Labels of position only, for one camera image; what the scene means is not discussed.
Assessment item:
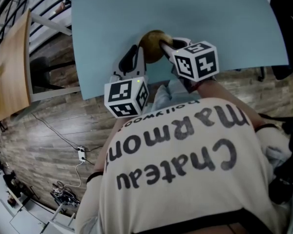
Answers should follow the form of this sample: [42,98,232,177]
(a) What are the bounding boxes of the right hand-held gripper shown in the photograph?
[160,37,219,94]

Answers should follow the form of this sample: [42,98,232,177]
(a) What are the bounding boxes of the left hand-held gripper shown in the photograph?
[104,45,150,119]

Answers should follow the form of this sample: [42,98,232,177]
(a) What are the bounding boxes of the yellow sponge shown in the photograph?
[160,34,174,46]

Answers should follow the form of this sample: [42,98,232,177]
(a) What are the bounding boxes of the brown wooden bowl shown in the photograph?
[138,29,174,64]

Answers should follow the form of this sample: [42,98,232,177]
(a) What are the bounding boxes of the light blue jeans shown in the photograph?
[149,78,201,114]

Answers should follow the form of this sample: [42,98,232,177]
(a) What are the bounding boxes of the white power strip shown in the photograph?
[77,146,86,162]

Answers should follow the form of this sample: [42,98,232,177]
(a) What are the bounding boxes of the white printed t-shirt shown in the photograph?
[74,97,293,234]

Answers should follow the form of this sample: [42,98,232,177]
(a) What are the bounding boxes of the wooden table with white legs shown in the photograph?
[0,8,82,124]

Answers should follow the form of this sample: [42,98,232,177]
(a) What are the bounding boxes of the red string bracelet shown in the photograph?
[191,81,204,93]

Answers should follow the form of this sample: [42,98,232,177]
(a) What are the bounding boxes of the black floor cable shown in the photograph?
[30,112,104,167]

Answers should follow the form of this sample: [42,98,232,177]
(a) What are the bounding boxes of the white floor cable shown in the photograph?
[61,160,85,189]

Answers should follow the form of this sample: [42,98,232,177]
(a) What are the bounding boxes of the black tangled cable pile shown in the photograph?
[50,180,79,209]

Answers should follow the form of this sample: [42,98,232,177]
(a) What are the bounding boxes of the white metal frame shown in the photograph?
[47,202,77,232]

